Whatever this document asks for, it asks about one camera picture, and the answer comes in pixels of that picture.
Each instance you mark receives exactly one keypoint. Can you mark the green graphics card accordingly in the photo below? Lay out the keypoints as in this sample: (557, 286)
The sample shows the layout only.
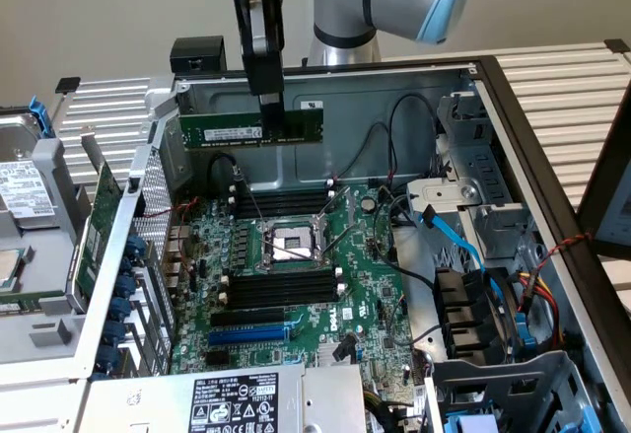
(106, 196)

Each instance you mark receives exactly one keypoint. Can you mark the green RAM stick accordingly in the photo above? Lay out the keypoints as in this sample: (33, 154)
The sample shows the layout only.
(222, 129)
(29, 300)

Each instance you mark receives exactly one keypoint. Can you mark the silver rear port stack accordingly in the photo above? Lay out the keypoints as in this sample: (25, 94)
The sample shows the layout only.
(178, 255)

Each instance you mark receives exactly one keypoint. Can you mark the blue plastic drive caddy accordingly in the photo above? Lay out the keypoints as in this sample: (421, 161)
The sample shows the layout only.
(468, 424)

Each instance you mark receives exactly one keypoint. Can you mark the small silver heatsink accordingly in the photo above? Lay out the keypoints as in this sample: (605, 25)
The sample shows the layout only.
(328, 354)

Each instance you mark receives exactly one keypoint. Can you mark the black table end cap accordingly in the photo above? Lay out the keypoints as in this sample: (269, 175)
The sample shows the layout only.
(67, 85)
(617, 45)

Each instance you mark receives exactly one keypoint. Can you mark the white sticker label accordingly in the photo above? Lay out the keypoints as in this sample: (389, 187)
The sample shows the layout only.
(311, 104)

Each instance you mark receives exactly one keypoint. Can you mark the thin metal locking lever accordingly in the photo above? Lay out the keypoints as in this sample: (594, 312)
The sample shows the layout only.
(254, 201)
(345, 238)

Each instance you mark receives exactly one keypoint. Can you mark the blue slot latch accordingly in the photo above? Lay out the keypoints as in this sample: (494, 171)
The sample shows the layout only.
(134, 245)
(106, 355)
(114, 330)
(126, 264)
(119, 307)
(124, 286)

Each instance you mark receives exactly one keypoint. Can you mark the blue hard disk carrier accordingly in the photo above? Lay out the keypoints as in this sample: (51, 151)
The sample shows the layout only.
(40, 115)

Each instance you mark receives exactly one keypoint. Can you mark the blue plastic clip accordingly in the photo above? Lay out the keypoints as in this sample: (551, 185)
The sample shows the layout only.
(526, 337)

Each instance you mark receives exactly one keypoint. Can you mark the short black expansion slot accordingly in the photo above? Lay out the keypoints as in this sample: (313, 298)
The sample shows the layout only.
(218, 358)

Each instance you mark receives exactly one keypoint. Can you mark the grey perforated disk cage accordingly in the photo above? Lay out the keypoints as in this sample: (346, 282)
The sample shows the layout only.
(522, 383)

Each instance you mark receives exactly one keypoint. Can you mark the round coin cell battery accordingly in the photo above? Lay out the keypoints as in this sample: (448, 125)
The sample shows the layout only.
(367, 202)

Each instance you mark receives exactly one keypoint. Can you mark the black framed side panel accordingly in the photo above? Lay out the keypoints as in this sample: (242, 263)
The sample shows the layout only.
(599, 236)

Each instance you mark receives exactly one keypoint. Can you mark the silver hard disk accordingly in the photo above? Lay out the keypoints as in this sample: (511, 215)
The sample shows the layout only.
(22, 181)

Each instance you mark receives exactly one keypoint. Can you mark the black plastic connector latch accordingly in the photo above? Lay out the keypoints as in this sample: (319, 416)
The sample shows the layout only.
(344, 346)

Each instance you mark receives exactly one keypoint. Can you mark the blue expansion slot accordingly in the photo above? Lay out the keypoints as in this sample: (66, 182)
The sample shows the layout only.
(246, 337)

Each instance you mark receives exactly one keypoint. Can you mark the silver CPU chip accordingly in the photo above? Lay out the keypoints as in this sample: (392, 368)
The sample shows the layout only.
(9, 267)

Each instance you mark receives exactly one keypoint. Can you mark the grey parts rack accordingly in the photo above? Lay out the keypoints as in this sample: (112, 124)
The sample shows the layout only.
(49, 255)

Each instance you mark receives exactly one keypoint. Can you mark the long black expansion slot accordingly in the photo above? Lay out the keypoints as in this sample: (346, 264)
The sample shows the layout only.
(246, 318)

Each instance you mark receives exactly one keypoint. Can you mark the CPU socket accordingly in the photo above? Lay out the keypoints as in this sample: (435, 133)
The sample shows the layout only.
(288, 243)

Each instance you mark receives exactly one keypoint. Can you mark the metal socket cover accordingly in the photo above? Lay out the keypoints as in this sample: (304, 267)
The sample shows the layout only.
(347, 206)

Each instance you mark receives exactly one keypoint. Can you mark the black box with port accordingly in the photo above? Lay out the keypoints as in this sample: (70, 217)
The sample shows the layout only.
(197, 53)

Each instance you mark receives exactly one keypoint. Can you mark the green Dell motherboard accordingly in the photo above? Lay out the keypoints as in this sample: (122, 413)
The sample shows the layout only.
(365, 275)

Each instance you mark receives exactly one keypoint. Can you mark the silver metal disk bay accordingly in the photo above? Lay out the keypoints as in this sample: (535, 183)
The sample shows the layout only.
(485, 171)

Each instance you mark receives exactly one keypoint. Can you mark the silver power supply with label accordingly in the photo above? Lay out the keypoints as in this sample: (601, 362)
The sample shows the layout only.
(148, 403)

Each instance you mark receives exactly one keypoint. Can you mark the open grey PC case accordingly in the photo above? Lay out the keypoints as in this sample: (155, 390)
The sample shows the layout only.
(345, 157)

